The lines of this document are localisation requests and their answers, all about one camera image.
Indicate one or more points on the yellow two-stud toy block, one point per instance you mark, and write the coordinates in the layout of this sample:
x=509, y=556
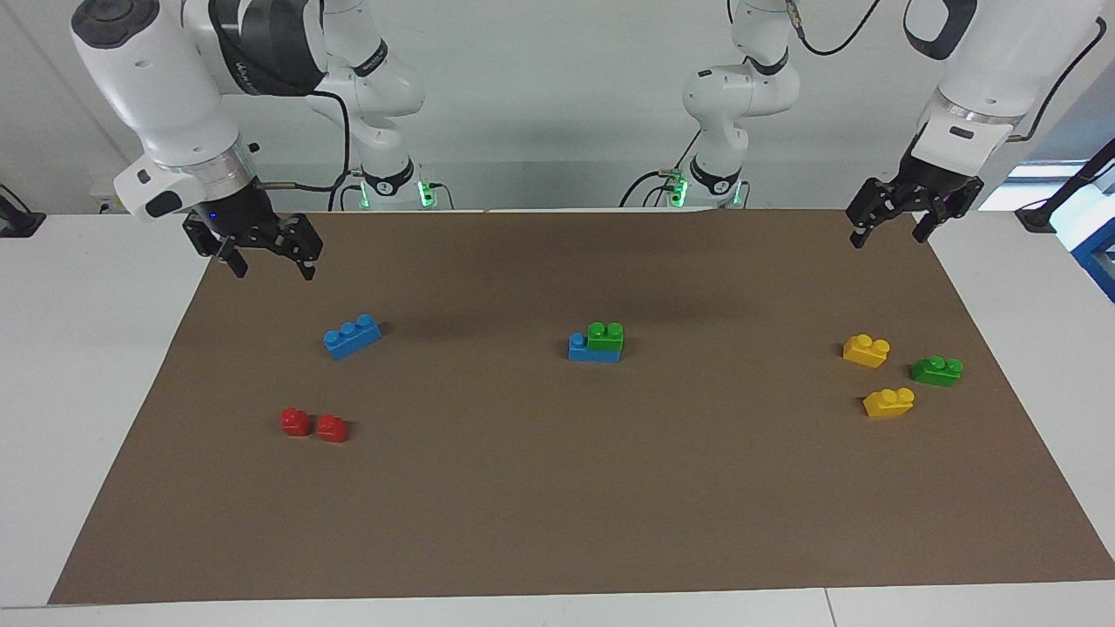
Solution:
x=888, y=404
x=866, y=351

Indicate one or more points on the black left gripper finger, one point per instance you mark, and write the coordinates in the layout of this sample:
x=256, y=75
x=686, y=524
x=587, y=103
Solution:
x=871, y=202
x=945, y=215

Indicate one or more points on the red small toy block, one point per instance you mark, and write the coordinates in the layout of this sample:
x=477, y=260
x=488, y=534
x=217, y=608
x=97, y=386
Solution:
x=332, y=428
x=295, y=423

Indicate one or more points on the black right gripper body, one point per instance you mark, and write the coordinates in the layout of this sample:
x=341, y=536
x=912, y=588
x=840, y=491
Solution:
x=235, y=216

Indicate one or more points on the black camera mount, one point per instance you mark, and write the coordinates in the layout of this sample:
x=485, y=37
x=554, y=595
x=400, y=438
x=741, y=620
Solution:
x=1067, y=187

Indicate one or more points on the blue three-stud toy block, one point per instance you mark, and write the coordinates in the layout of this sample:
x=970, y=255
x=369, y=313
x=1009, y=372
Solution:
x=351, y=338
x=578, y=351

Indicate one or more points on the blue metal frame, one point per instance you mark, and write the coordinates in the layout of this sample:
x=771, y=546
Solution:
x=1099, y=252

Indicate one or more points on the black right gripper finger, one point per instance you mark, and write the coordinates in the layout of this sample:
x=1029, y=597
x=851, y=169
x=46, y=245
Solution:
x=305, y=244
x=209, y=239

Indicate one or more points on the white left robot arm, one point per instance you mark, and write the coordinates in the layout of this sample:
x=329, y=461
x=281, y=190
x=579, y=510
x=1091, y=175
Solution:
x=984, y=78

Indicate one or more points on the brown table mat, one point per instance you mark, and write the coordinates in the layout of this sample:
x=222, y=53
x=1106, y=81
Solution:
x=557, y=488

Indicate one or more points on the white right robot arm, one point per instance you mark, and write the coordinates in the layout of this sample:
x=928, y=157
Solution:
x=148, y=78

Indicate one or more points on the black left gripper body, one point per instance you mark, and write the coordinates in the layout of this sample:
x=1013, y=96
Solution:
x=945, y=190

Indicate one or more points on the green two-stud toy block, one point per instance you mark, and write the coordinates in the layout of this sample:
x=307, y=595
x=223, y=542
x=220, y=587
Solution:
x=605, y=340
x=936, y=372

